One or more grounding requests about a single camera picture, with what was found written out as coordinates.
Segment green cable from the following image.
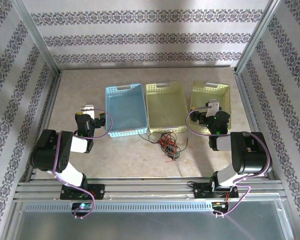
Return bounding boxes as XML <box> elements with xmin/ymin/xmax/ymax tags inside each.
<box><xmin>163</xmin><ymin>139</ymin><xmax>182</xmax><ymax>160</ymax></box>

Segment red cable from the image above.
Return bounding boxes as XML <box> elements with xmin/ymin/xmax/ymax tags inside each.
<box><xmin>156</xmin><ymin>133</ymin><xmax>177</xmax><ymax>156</ymax></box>
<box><xmin>156</xmin><ymin>133</ymin><xmax>179</xmax><ymax>164</ymax></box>

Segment yellow plastic basket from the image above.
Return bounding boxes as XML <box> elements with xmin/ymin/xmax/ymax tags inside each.
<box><xmin>189</xmin><ymin>80</ymin><xmax>233</xmax><ymax>133</ymax></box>
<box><xmin>145</xmin><ymin>81</ymin><xmax>189</xmax><ymax>134</ymax></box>

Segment blue plastic basket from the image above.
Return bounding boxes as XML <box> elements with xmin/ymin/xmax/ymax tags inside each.
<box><xmin>104</xmin><ymin>83</ymin><xmax>149</xmax><ymax>138</ymax></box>

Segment aluminium table edge rails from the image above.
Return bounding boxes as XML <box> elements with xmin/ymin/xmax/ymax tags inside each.
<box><xmin>13</xmin><ymin>176</ymin><xmax>288</xmax><ymax>202</ymax></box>

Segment grey metal sheet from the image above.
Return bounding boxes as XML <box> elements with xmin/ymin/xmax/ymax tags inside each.
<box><xmin>0</xmin><ymin>199</ymin><xmax>300</xmax><ymax>240</ymax></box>

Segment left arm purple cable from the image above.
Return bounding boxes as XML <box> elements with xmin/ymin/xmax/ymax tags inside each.
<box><xmin>51</xmin><ymin>108</ymin><xmax>113</xmax><ymax>220</ymax></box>

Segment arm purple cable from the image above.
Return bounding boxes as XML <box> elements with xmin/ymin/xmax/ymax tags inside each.
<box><xmin>51</xmin><ymin>108</ymin><xmax>113</xmax><ymax>220</ymax></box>
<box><xmin>185</xmin><ymin>106</ymin><xmax>273</xmax><ymax>218</ymax></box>

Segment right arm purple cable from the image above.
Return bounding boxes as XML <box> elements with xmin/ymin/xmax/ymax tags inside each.
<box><xmin>185</xmin><ymin>106</ymin><xmax>273</xmax><ymax>218</ymax></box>

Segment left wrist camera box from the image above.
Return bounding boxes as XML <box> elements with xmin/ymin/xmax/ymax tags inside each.
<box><xmin>79</xmin><ymin>103</ymin><xmax>95</xmax><ymax>117</ymax></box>

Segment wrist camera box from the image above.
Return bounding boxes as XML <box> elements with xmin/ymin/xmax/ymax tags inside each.
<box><xmin>79</xmin><ymin>103</ymin><xmax>95</xmax><ymax>117</ymax></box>
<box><xmin>205</xmin><ymin>98</ymin><xmax>220</xmax><ymax>118</ymax></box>

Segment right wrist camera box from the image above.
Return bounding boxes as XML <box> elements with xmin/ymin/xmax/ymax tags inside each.
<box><xmin>205</xmin><ymin>98</ymin><xmax>220</xmax><ymax>118</ymax></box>

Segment aluminium side rail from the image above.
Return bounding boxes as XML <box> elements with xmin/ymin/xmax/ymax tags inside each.
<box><xmin>232</xmin><ymin>68</ymin><xmax>282</xmax><ymax>181</ymax></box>
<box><xmin>27</xmin><ymin>69</ymin><xmax>63</xmax><ymax>182</ymax></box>

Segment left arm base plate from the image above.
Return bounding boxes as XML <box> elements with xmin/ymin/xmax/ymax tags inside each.
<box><xmin>59</xmin><ymin>183</ymin><xmax>106</xmax><ymax>201</ymax></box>

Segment aluminium rail along wall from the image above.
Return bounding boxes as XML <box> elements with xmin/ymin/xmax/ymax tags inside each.
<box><xmin>57</xmin><ymin>64</ymin><xmax>237</xmax><ymax>70</ymax></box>

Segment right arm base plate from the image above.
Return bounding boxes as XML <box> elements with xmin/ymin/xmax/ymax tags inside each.
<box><xmin>193</xmin><ymin>183</ymin><xmax>239</xmax><ymax>200</ymax></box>

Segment aluminium upright post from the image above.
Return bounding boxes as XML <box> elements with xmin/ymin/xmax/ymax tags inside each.
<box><xmin>11</xmin><ymin>0</ymin><xmax>62</xmax><ymax>76</ymax></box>
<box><xmin>234</xmin><ymin>0</ymin><xmax>282</xmax><ymax>75</ymax></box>

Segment slotted grey cable duct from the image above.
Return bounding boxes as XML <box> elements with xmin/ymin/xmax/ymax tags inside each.
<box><xmin>23</xmin><ymin>201</ymin><xmax>213</xmax><ymax>213</ymax></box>

